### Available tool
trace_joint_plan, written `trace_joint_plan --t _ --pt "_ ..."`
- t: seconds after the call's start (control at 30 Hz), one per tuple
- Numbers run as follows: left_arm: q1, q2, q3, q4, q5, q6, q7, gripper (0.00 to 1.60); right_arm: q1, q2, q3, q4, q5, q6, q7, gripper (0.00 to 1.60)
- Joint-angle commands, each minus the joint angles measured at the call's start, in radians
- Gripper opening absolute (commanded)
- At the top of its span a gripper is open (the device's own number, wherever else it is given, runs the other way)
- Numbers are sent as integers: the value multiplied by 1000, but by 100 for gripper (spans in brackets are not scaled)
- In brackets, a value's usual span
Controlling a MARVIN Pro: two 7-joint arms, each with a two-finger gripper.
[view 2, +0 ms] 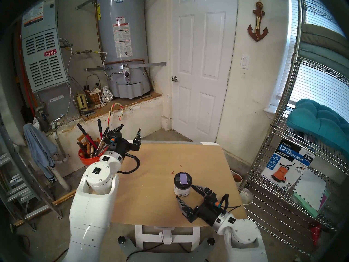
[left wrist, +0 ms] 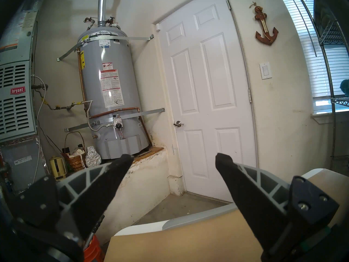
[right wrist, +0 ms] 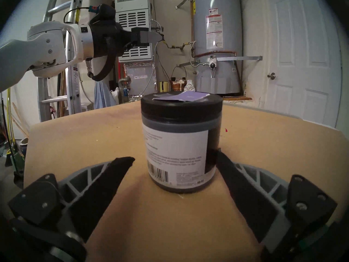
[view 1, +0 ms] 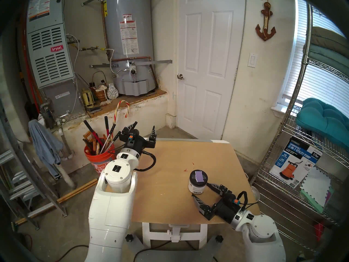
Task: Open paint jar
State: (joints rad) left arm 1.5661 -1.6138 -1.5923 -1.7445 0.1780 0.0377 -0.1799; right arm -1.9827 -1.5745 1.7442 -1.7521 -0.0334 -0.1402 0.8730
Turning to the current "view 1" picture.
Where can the crumpled aluminium foil lump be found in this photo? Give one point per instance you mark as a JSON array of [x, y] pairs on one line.
[[112, 92]]

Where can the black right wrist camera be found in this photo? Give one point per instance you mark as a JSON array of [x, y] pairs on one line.
[[234, 200]]

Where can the dark green cushion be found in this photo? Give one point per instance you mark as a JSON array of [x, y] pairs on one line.
[[324, 56]]

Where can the aluminium ladder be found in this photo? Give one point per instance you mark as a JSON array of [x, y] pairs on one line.
[[16, 166]]

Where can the grey water heater tank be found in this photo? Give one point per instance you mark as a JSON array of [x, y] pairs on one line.
[[141, 32]]

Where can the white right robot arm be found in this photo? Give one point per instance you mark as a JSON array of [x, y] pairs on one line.
[[261, 237]]

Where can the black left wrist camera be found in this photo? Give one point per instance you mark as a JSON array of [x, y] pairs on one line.
[[133, 133]]

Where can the blue hanging cloth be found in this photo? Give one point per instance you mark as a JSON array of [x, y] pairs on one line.
[[43, 146]]

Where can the white zigzag foam mat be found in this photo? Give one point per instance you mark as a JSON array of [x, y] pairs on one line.
[[317, 186]]

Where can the white paint jar black lid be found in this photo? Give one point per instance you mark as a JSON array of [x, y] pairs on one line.
[[196, 187]]

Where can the long wooden stick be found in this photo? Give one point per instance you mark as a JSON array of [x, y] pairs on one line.
[[79, 190]]

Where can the orange plastic bucket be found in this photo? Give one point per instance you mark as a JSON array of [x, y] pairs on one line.
[[105, 163]]

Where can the silver shears black grips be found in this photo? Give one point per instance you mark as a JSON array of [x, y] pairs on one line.
[[112, 127]]

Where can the green foam mat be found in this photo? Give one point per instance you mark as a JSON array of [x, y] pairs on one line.
[[310, 202]]

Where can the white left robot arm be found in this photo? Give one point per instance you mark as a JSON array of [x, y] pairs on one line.
[[111, 209]]

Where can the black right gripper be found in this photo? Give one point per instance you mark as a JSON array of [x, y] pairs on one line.
[[226, 208]]

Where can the white window sill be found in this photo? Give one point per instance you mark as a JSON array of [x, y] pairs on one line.
[[279, 108]]

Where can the white light switch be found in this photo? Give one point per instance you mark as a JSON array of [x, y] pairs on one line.
[[252, 60]]

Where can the yellow plastic jug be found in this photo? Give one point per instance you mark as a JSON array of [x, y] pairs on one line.
[[87, 98]]

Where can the white panel door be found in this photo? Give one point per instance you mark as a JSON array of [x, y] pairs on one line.
[[212, 100]]

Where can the brown anchor wall decoration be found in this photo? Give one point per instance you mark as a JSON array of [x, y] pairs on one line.
[[265, 32]]

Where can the red white candy cane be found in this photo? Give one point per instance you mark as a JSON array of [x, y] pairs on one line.
[[116, 114]]

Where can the olive green cushion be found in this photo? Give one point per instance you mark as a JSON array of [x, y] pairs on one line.
[[327, 37]]

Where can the teal tufted cushion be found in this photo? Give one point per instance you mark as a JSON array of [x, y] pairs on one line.
[[321, 119]]

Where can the utility pump cardboard box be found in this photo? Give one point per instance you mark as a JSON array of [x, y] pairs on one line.
[[294, 166]]

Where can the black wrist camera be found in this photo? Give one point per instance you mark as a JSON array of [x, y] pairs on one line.
[[234, 200], [133, 133]]

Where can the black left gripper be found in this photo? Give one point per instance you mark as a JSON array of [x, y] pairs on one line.
[[146, 144]]

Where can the white window blinds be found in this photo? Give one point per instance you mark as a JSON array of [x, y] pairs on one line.
[[321, 84]]

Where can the grey Bryant furnace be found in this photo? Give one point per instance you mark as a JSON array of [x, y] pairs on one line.
[[51, 65]]

